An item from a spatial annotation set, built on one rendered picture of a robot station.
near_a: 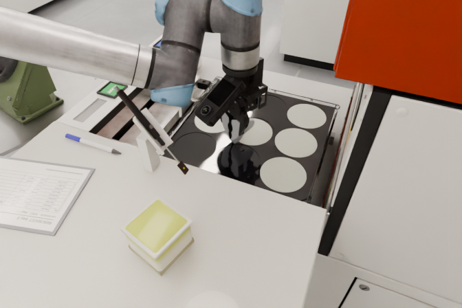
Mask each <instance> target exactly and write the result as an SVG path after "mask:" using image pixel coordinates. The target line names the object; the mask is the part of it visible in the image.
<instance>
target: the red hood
mask: <svg viewBox="0 0 462 308"><path fill-rule="evenodd" d="M333 70H334V71H335V78H341V79H345V80H350V81H354V82H357V83H364V84H367V85H375V86H378V87H384V88H387V89H394V90H397V91H403V92H406V93H410V94H417V95H420V96H426V97H429V98H436V99H439V100H445V101H449V102H455V103H459V104H462V0H349V4H348V7H347V10H346V16H345V19H344V24H343V28H342V33H341V36H340V42H339V45H338V50H337V54H336V57H335V63H334V66H333Z"/></svg>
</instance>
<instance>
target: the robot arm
mask: <svg viewBox="0 0 462 308"><path fill-rule="evenodd" d="M154 5H155V10H154V12H155V18H156V19H157V22H158V23H159V24H160V25H163V26H164V31H163V35H162V41H161V45H160V49H156V48H153V47H149V46H145V45H141V44H138V43H134V42H130V41H126V40H123V39H121V38H116V37H113V36H109V35H106V34H101V33H98V32H94V31H91V30H86V29H83V28H80V27H76V26H73V25H68V24H66V23H61V22H58V21H53V20H51V19H46V18H43V17H40V16H36V15H33V14H28V13H25V12H21V11H18V10H13V9H11V8H6V7H3V6H0V83H3V82H5V81H6V80H8V79H9V78H10V77H11V75H13V73H14V71H15V69H16V67H17V63H18V61H25V62H28V63H34V64H37V65H42V66H46V67H51V68H55V69H61V70H64V71H67V72H73V73H77V74H82V75H86V76H91V77H94V78H100V79H103V80H109V81H112V82H116V83H122V84H125V85H130V86H134V87H139V88H143V89H148V90H151V91H150V93H151V100H152V101H154V102H159V103H162V104H166V105H172V106H176V107H187V106H188V105H189V104H190V99H191V96H192V93H193V88H194V86H195V79H196V75H197V68H198V64H199V58H200V54H201V49H202V45H203V41H204V34H205V32H209V33H220V36H221V62H222V70H223V72H224V73H226V75H225V76H224V77H223V78H222V79H221V80H220V81H219V83H218V84H217V85H216V87H215V88H214V89H213V90H212V91H211V92H210V93H209V94H208V96H207V97H206V98H205V100H204V101H203V102H202V103H201V104H200V105H199V106H198V107H197V109H196V110H195V115H196V116H197V117H198V118H199V119H200V120H201V121H202V122H204V123H205V124H206V125H208V126H209V127H213V126H214V125H215V124H216V123H217V122H218V120H219V119H221V122H222V124H223V127H224V129H225V132H226V134H227V136H228V138H229V139H230V140H231V141H232V142H233V143H234V144H235V143H237V142H238V141H240V140H241V138H242V137H243V135H244V134H245V133H246V132H247V131H249V130H250V129H251V128H252V127H253V126H254V120H250V119H249V116H248V112H249V111H252V110H254V109H256V108H257V107H258V109H261V108H263V107H264V106H266V104H267V88H268V86H267V85H265V84H263V65H264V58H262V57H260V56H259V54H260V38H261V18H262V13H263V6H262V0H155V3H154ZM261 86H263V88H261V89H259V87H261ZM264 93H265V102H262V103H261V101H262V97H261V95H262V94H264Z"/></svg>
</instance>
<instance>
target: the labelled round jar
mask: <svg viewBox="0 0 462 308"><path fill-rule="evenodd" d="M185 308H239V306H238V305H237V303H236V302H235V301H234V300H233V299H232V298H231V297H230V296H229V295H227V294H225V293H222V292H220V291H205V292H203V293H201V294H198V295H197V296H195V297H194V298H193V299H192V300H191V301H190V302H189V303H188V304H187V305H186V307H185Z"/></svg>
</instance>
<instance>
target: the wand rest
mask: <svg viewBox="0 0 462 308"><path fill-rule="evenodd" d="M141 112H142V114H143V115H144V116H145V117H146V119H147V120H148V121H149V122H150V123H151V124H152V125H153V127H154V128H155V130H156V131H157V132H158V133H159V134H160V137H161V138H162V140H163V141H164V142H165V143H166V144H165V145H166V147H167V146H169V145H170V144H172V143H173V141H172V140H171V139H170V137H169V136H168V135H167V133H166V132H165V131H164V130H163V128H162V127H161V126H160V125H159V123H158V122H157V121H156V119H155V118H154V117H153V116H152V115H151V113H150V112H149V111H148V109H147V108H145V109H143V110H142V111H141ZM133 121H134V123H135V124H136V125H137V127H138V128H139V129H140V130H141V134H139V135H138V136H137V137H136V140H137V145H138V148H139V151H140V156H141V159H142V163H143V167H144V170H147V171H151V172H153V171H154V170H155V169H156V168H157V166H158V165H159V164H160V157H159V155H163V154H164V150H165V149H166V148H165V147H164V146H162V145H161V144H160V143H159V142H158V141H157V139H156V140H155V139H154V137H153V136H152V135H151V134H150V133H149V132H148V131H147V130H146V128H145V127H144V126H143V125H142V123H141V122H140V121H139V120H138V119H137V118H136V117H133Z"/></svg>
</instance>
